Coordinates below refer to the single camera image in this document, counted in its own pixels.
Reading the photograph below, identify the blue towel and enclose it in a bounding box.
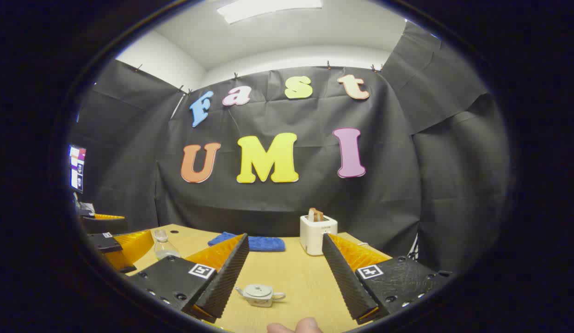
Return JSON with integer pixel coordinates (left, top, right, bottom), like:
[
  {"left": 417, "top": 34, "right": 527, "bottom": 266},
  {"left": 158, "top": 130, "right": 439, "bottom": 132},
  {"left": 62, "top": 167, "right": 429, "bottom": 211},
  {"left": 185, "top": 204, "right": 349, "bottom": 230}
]
[{"left": 208, "top": 232, "right": 286, "bottom": 253}]

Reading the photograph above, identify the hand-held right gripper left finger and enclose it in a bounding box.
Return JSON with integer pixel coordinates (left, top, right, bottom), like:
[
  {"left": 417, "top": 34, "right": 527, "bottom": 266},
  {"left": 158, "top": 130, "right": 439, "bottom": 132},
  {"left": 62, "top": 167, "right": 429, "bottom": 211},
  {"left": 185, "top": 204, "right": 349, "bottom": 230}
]
[{"left": 125, "top": 233, "right": 250, "bottom": 324}]

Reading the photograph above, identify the clear green-label water bottle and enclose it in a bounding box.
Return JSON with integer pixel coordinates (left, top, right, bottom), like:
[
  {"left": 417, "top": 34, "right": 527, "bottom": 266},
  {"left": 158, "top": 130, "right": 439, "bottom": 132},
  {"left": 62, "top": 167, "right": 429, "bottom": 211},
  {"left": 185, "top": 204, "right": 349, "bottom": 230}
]
[{"left": 154, "top": 229, "right": 181, "bottom": 260}]

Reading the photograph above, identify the black backdrop cloth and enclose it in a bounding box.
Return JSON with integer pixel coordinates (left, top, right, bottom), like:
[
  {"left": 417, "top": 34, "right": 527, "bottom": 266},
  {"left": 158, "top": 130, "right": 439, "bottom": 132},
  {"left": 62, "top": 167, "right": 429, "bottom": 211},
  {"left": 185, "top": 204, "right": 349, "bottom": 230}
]
[{"left": 67, "top": 21, "right": 512, "bottom": 273}]

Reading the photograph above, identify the computer monitor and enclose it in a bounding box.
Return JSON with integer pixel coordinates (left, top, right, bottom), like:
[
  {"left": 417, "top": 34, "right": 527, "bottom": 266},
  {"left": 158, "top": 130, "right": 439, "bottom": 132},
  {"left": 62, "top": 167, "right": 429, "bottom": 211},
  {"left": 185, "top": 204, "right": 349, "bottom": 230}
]
[{"left": 68, "top": 145, "right": 87, "bottom": 194}]

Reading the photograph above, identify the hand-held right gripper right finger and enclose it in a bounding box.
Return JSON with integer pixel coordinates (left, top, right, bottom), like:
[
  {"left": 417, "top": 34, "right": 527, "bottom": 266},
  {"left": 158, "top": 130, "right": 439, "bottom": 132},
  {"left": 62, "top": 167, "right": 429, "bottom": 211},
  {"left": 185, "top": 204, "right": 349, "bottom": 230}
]
[{"left": 321, "top": 233, "right": 454, "bottom": 325}]

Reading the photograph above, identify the white toaster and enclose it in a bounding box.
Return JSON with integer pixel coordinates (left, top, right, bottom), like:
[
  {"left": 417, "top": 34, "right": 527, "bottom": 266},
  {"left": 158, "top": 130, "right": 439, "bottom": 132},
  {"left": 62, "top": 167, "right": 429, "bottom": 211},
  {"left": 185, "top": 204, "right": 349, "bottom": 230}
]
[{"left": 300, "top": 215, "right": 338, "bottom": 256}]

